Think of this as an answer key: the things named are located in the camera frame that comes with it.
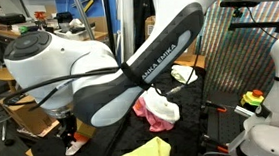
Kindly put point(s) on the small green object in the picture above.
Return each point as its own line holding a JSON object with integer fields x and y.
{"x": 23, "y": 29}

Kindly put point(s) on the yellow red emergency stop button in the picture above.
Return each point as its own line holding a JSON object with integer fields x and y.
{"x": 252, "y": 98}

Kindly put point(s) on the black velvet tablecloth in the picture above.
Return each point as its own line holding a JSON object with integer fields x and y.
{"x": 183, "y": 124}

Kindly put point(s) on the silver metal pole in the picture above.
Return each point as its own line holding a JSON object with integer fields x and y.
{"x": 82, "y": 12}

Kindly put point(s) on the white plastic bin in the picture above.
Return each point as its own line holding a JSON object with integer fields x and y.
{"x": 76, "y": 34}

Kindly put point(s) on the wooden-top workbench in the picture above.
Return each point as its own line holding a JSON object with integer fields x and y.
{"x": 99, "y": 34}

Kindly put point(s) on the cardboard box with black tape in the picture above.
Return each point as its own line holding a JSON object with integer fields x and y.
{"x": 25, "y": 113}

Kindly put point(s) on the colourful striped backdrop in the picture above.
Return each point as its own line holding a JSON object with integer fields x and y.
{"x": 241, "y": 60}

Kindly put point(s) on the cream folded cloth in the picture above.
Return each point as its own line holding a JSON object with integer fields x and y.
{"x": 182, "y": 73}

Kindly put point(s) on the plush radish toy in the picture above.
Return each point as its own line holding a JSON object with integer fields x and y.
{"x": 79, "y": 139}

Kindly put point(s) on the white Franka Panda arm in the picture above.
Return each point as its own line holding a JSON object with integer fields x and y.
{"x": 164, "y": 52}

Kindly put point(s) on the black flat case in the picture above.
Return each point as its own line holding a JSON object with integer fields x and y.
{"x": 11, "y": 19}

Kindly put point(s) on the silver metal cylinder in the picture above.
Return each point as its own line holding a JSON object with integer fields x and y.
{"x": 244, "y": 111}

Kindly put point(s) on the orange wooden board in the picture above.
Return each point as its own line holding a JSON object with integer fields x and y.
{"x": 191, "y": 60}

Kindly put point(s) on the wooden stool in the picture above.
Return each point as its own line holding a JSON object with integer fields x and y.
{"x": 2, "y": 73}

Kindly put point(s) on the black vertical pole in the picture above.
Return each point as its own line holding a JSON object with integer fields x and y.
{"x": 108, "y": 23}

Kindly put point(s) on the pink cloth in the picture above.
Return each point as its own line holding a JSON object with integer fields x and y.
{"x": 149, "y": 120}

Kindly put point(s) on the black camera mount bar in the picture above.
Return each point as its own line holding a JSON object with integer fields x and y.
{"x": 255, "y": 25}

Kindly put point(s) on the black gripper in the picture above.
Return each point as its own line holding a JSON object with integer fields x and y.
{"x": 67, "y": 122}

